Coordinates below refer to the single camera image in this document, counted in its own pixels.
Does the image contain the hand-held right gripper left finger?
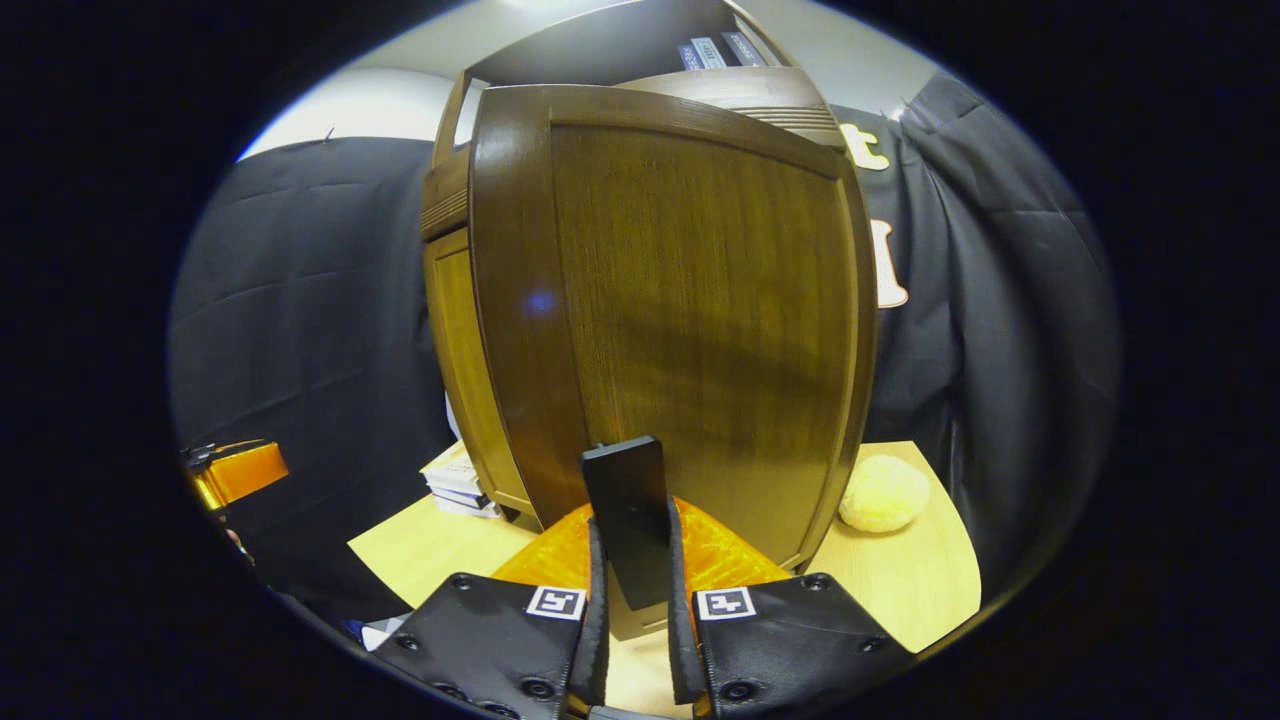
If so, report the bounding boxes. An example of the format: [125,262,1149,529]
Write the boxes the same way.
[400,500,611,720]

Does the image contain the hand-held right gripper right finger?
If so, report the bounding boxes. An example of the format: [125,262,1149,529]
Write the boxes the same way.
[665,497,916,720]

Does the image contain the wooden cabinet door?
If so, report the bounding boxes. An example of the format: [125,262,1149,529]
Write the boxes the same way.
[468,83,881,641]
[424,228,537,517]

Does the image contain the wooden double-door shoe cabinet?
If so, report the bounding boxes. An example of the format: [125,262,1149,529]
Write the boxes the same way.
[420,0,851,531]

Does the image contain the stack of white books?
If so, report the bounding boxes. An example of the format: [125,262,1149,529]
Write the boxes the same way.
[420,440,502,519]

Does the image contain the yellow fluffy ball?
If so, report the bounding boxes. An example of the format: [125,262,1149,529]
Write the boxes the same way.
[838,455,931,534]

